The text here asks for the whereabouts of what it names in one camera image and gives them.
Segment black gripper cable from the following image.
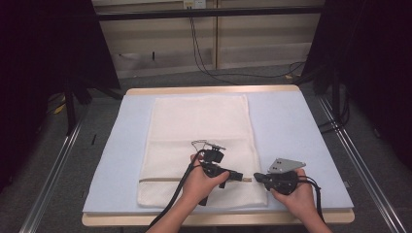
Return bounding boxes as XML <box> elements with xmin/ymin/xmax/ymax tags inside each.
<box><xmin>147</xmin><ymin>149</ymin><xmax>208</xmax><ymax>232</ymax></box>
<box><xmin>296</xmin><ymin>175</ymin><xmax>326</xmax><ymax>224</ymax></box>

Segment black stand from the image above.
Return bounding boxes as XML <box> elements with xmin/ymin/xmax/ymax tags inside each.
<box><xmin>63</xmin><ymin>77</ymin><xmax>124</xmax><ymax>136</ymax></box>
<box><xmin>293</xmin><ymin>62</ymin><xmax>341</xmax><ymax>124</ymax></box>

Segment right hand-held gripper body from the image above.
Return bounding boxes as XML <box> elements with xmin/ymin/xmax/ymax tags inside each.
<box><xmin>263</xmin><ymin>157</ymin><xmax>306</xmax><ymax>196</ymax></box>

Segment black floor cables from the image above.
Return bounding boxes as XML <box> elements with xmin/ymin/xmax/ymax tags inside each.
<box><xmin>317</xmin><ymin>83</ymin><xmax>352</xmax><ymax>134</ymax></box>

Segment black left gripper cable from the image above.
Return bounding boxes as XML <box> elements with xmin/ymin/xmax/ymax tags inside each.
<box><xmin>147</xmin><ymin>149</ymin><xmax>208</xmax><ymax>232</ymax></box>

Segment black wall cable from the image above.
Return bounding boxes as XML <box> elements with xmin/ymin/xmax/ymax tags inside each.
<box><xmin>190</xmin><ymin>16</ymin><xmax>307</xmax><ymax>81</ymax></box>
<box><xmin>189</xmin><ymin>16</ymin><xmax>241</xmax><ymax>86</ymax></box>

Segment wooden table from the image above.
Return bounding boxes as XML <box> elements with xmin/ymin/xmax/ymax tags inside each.
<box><xmin>81</xmin><ymin>84</ymin><xmax>356</xmax><ymax>227</ymax></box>

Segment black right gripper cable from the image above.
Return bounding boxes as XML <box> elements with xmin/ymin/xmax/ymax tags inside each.
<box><xmin>296</xmin><ymin>175</ymin><xmax>326</xmax><ymax>224</ymax></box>

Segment person's right hand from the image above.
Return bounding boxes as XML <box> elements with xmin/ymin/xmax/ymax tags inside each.
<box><xmin>271</xmin><ymin>168</ymin><xmax>318</xmax><ymax>218</ymax></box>

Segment black horizontal bar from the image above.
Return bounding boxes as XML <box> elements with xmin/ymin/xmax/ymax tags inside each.
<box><xmin>96</xmin><ymin>5</ymin><xmax>325</xmax><ymax>22</ymax></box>

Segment light blue table mat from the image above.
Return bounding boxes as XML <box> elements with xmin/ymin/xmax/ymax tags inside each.
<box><xmin>82</xmin><ymin>90</ymin><xmax>355</xmax><ymax>216</ymax></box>

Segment white towel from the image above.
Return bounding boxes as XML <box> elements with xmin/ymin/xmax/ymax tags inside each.
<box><xmin>137</xmin><ymin>93</ymin><xmax>268</xmax><ymax>209</ymax></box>

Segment person's left hand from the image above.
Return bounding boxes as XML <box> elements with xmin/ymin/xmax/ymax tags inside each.
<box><xmin>182</xmin><ymin>153</ymin><xmax>230</xmax><ymax>205</ymax></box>

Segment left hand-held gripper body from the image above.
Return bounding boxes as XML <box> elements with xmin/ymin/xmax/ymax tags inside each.
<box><xmin>200</xmin><ymin>142</ymin><xmax>234</xmax><ymax>179</ymax></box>

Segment white wall socket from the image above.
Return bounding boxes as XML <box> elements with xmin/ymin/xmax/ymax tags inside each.
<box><xmin>183</xmin><ymin>0</ymin><xmax>207</xmax><ymax>10</ymax></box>

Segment black curtain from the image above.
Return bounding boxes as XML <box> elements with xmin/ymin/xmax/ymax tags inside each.
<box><xmin>0</xmin><ymin>0</ymin><xmax>121</xmax><ymax>192</ymax></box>
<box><xmin>304</xmin><ymin>0</ymin><xmax>412</xmax><ymax>169</ymax></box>

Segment metal floor rail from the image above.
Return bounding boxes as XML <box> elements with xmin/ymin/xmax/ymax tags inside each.
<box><xmin>317</xmin><ymin>95</ymin><xmax>407</xmax><ymax>233</ymax></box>
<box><xmin>18</xmin><ymin>108</ymin><xmax>88</xmax><ymax>233</ymax></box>

